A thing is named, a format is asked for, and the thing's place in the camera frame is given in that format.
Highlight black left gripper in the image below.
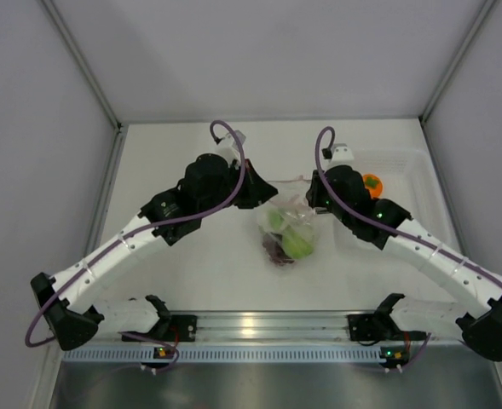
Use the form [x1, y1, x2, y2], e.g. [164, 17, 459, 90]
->
[198, 158, 276, 216]

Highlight fake white cauliflower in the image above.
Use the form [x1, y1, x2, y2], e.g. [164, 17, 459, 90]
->
[264, 207, 292, 234]

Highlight clear zip top bag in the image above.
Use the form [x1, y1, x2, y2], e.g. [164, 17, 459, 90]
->
[256, 176, 318, 268]

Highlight fake orange persimmon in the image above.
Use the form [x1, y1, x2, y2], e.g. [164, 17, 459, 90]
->
[362, 174, 384, 199]

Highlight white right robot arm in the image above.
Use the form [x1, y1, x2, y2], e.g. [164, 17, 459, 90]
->
[306, 164, 502, 362]

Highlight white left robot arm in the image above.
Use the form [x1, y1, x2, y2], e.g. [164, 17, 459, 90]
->
[31, 153, 278, 351]

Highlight fake green apple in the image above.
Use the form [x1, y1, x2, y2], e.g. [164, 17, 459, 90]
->
[281, 228, 314, 260]

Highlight fake red grape bunch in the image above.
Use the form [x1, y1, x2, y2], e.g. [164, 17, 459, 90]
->
[262, 233, 294, 267]

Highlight white perforated plastic basket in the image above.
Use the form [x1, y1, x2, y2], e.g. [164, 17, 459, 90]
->
[347, 148, 457, 247]

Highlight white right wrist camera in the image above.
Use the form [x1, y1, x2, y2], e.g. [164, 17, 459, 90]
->
[327, 143, 355, 166]

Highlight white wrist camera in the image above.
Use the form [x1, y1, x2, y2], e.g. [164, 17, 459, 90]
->
[214, 133, 240, 164]
[327, 143, 355, 166]

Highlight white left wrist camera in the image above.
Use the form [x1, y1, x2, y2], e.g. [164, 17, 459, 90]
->
[214, 133, 240, 164]

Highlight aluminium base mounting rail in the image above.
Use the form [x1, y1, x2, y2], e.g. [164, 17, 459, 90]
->
[45, 309, 502, 344]

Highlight white slotted cable duct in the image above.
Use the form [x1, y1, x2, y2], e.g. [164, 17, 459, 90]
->
[62, 345, 389, 364]

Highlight aluminium frame rail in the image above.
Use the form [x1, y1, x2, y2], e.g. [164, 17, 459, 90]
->
[41, 0, 124, 130]

